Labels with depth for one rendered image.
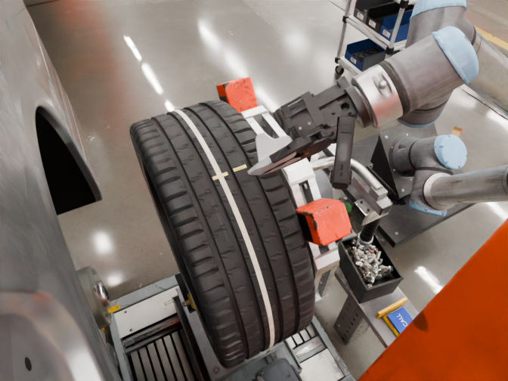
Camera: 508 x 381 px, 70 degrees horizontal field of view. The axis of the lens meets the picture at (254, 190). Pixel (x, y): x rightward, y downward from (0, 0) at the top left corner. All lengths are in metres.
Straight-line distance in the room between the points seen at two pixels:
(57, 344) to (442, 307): 0.41
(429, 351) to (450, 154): 1.24
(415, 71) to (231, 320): 0.53
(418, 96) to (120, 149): 2.18
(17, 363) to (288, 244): 0.49
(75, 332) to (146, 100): 2.57
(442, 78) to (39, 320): 0.58
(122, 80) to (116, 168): 0.97
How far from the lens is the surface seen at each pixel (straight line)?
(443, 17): 0.78
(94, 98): 3.08
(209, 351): 1.53
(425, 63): 0.60
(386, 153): 1.84
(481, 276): 0.40
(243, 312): 0.74
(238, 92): 0.94
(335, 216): 0.72
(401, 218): 1.83
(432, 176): 1.65
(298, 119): 0.59
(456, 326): 0.47
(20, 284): 0.34
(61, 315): 0.43
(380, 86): 0.58
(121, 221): 2.18
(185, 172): 0.71
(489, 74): 0.91
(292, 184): 0.77
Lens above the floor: 1.69
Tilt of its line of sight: 51 degrees down
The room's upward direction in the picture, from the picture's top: straight up
